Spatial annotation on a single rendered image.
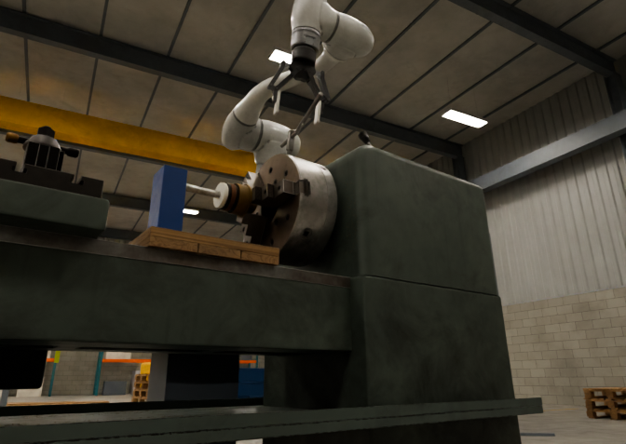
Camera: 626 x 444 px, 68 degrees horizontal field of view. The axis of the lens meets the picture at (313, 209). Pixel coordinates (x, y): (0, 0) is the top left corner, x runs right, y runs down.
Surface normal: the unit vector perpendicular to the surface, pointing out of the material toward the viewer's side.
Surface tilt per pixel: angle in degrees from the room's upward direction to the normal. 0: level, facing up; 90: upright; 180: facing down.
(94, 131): 90
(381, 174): 90
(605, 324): 90
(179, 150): 90
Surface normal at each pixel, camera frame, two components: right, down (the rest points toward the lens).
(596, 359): -0.88, -0.16
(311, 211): 0.56, 0.04
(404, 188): 0.59, -0.28
